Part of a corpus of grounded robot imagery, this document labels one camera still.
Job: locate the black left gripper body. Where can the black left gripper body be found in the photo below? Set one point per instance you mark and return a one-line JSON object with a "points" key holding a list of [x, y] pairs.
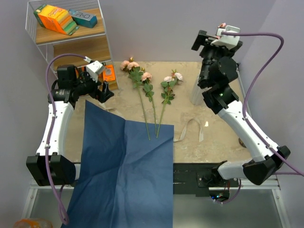
{"points": [[87, 86]]}

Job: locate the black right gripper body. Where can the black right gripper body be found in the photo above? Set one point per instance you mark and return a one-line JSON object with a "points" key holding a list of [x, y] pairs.
{"points": [[211, 53]]}

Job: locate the blue wrapping paper sheet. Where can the blue wrapping paper sheet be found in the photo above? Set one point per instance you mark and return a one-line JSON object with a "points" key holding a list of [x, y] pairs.
{"points": [[126, 177]]}

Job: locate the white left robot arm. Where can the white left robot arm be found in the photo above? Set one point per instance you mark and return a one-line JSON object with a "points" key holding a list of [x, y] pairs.
{"points": [[49, 160]]}

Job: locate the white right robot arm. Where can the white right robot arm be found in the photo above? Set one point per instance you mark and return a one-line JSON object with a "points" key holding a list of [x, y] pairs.
{"points": [[217, 71]]}

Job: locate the white ribbed ceramic vase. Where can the white ribbed ceramic vase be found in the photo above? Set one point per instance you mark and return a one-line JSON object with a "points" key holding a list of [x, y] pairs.
{"points": [[196, 97]]}

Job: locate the orange box on lower shelf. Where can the orange box on lower shelf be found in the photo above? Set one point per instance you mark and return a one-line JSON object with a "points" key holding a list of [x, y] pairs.
{"points": [[109, 74]]}

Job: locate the peach rose stem short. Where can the peach rose stem short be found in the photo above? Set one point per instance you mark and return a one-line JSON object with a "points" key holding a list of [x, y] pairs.
{"points": [[146, 79]]}

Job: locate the teal toothpaste box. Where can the teal toothpaste box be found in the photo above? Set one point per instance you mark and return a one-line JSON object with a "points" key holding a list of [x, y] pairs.
{"points": [[83, 19]]}

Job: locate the orange sponge pack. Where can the orange sponge pack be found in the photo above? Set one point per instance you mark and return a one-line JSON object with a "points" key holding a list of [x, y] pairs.
{"points": [[55, 19]]}

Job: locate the metal tin can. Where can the metal tin can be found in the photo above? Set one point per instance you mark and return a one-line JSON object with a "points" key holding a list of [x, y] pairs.
{"points": [[241, 143]]}

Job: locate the orange plastic bag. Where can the orange plastic bag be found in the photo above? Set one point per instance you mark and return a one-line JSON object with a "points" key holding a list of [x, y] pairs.
{"points": [[33, 223]]}

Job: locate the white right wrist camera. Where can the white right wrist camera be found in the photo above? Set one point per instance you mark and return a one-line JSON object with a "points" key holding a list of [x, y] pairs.
{"points": [[225, 37]]}

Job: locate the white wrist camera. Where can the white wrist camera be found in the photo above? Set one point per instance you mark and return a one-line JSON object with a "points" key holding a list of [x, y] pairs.
{"points": [[94, 68], [225, 37]]}

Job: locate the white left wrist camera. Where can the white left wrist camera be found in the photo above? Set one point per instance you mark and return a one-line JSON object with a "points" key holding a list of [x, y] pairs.
{"points": [[94, 68]]}

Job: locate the white wire wooden shelf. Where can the white wire wooden shelf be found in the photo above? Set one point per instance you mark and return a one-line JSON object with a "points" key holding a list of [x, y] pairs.
{"points": [[90, 42]]}

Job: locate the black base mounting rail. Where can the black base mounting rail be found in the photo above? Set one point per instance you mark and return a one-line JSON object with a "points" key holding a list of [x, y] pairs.
{"points": [[188, 178]]}

